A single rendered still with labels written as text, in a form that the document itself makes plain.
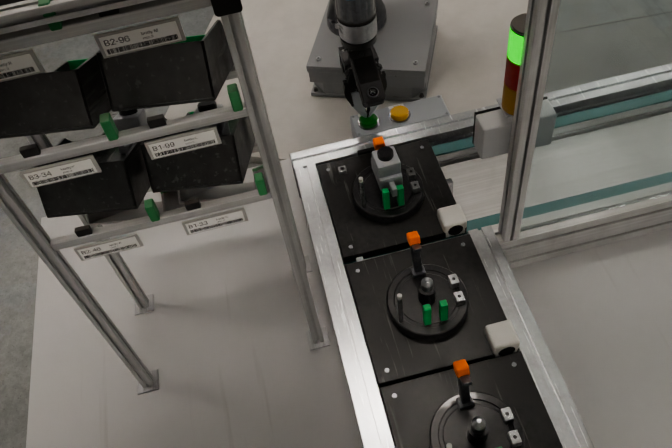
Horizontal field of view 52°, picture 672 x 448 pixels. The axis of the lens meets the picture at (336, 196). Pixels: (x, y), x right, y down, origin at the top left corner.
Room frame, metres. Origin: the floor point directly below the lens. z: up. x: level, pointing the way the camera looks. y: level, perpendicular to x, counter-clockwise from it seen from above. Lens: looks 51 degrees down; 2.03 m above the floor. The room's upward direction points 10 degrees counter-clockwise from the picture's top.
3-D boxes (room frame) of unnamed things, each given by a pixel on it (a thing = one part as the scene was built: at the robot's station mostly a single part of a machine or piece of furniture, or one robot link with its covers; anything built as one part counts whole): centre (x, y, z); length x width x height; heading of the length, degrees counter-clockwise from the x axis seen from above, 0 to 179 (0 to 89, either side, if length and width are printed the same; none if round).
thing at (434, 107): (1.07, -0.17, 0.93); 0.21 x 0.07 x 0.06; 95
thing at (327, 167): (0.85, -0.10, 0.96); 0.24 x 0.24 x 0.02; 5
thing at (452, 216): (0.76, -0.21, 0.97); 0.05 x 0.05 x 0.04; 5
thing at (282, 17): (1.39, -0.11, 0.84); 0.90 x 0.70 x 0.03; 71
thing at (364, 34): (1.08, -0.09, 1.20); 0.08 x 0.08 x 0.05
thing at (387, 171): (0.84, -0.10, 1.06); 0.08 x 0.04 x 0.07; 7
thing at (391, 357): (0.59, -0.13, 1.01); 0.24 x 0.24 x 0.13; 5
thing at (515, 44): (0.75, -0.30, 1.38); 0.05 x 0.05 x 0.05
